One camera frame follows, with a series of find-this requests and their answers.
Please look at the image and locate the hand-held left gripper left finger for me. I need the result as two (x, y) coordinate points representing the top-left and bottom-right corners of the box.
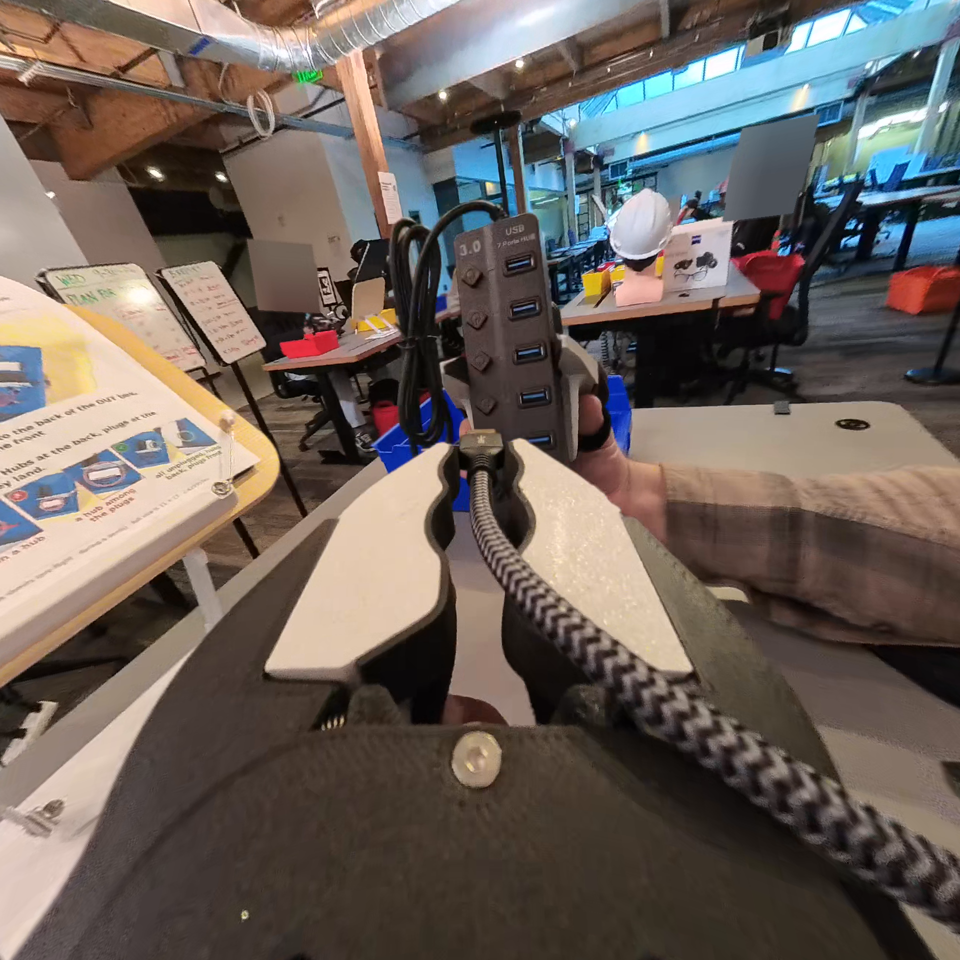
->
(266, 444), (456, 691)

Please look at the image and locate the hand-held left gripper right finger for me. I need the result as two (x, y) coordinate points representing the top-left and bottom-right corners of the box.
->
(503, 440), (696, 684)

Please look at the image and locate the black hub cable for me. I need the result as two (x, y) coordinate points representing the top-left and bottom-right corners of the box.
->
(387, 200), (511, 451)

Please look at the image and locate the blue plastic bin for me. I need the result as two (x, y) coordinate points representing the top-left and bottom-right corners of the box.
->
(372, 375), (633, 475)

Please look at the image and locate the black multi-port hub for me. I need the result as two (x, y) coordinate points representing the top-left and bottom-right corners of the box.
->
(450, 213), (579, 459)

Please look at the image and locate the braided grey usb cable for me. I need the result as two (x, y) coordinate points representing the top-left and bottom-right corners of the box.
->
(458, 431), (960, 924)

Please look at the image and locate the person's right forearm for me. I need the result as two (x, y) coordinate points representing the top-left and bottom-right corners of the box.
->
(657, 458), (960, 646)

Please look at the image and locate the person's right hand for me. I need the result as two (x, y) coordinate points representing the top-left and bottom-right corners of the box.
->
(567, 393), (670, 528)

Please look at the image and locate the long wooden workbench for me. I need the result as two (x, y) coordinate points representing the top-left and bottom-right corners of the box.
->
(263, 323), (408, 379)

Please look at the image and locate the white hard hat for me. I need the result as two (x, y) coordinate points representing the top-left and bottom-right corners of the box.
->
(608, 188), (678, 265)

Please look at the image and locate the white cardboard box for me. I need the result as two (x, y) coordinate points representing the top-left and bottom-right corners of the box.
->
(660, 221), (736, 295)

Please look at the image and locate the small handwritten whiteboard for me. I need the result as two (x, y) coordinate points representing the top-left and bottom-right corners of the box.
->
(161, 260), (268, 366)
(42, 263), (208, 376)

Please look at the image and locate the printed instruction sheet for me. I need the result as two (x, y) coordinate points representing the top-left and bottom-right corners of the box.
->
(0, 278), (259, 624)

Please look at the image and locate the orange box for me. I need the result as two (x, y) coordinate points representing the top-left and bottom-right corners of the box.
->
(888, 267), (960, 318)

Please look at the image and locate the brown wooden post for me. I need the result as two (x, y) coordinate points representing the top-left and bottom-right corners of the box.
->
(333, 53), (400, 244)

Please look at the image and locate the silver ventilation duct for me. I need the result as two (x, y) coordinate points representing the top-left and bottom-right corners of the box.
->
(0, 0), (451, 76)

